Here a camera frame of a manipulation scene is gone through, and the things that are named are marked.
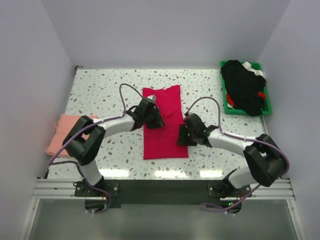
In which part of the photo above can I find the magenta red t shirt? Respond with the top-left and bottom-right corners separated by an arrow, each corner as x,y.
142,85 -> 189,160

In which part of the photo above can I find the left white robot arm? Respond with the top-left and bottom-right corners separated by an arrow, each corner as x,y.
63,95 -> 165,196

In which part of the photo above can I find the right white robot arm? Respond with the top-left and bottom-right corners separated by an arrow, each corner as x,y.
177,113 -> 289,197

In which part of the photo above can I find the black t shirt in bin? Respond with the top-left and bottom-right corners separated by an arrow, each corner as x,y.
220,60 -> 266,117

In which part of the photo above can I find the red garment in bin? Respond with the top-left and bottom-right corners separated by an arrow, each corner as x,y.
226,91 -> 266,107

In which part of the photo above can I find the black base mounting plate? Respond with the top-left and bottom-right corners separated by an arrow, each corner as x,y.
73,179 -> 251,210

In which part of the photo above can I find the folded peach t shirt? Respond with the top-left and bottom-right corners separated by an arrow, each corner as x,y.
44,114 -> 100,158

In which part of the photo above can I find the white garment in bin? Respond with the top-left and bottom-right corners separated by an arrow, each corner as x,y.
242,61 -> 264,77

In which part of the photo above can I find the aluminium rail frame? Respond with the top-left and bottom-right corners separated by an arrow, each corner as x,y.
18,159 -> 307,240

